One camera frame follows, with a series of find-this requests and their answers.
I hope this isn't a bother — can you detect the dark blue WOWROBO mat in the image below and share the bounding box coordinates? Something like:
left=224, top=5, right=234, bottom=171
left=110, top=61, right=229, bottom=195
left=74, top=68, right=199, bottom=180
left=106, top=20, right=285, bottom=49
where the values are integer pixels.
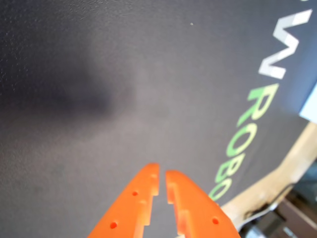
left=0, top=0, right=317, bottom=238

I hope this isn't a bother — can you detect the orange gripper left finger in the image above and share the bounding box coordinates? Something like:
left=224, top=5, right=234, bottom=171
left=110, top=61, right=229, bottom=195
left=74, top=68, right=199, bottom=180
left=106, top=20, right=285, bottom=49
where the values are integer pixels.
left=86, top=163, right=160, bottom=238

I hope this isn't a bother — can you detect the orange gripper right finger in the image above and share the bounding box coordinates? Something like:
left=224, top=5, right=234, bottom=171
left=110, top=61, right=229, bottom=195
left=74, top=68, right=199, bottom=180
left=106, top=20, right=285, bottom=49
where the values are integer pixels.
left=165, top=170, right=241, bottom=238

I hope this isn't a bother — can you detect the white cardboard box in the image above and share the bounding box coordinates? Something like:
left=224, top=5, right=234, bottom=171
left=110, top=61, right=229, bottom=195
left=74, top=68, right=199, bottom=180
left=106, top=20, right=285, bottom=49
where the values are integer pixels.
left=298, top=82, right=317, bottom=124

